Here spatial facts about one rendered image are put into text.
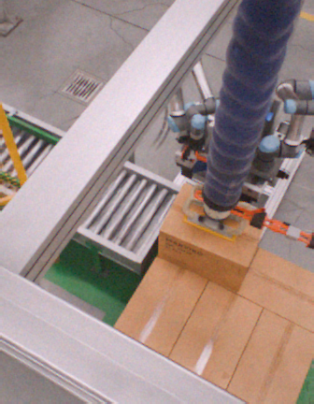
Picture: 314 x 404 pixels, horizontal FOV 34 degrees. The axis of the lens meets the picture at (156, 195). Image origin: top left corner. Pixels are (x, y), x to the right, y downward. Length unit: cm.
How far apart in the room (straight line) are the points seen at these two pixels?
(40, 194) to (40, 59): 477
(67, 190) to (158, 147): 390
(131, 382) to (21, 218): 40
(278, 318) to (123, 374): 297
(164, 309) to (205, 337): 32
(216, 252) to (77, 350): 263
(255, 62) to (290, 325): 198
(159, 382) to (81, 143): 52
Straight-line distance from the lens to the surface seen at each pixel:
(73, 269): 424
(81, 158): 99
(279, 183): 449
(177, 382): 65
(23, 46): 587
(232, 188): 284
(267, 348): 351
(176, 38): 121
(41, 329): 68
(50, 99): 529
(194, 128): 306
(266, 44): 207
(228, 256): 325
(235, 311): 355
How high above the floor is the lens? 385
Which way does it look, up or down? 58 degrees down
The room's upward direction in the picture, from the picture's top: 2 degrees clockwise
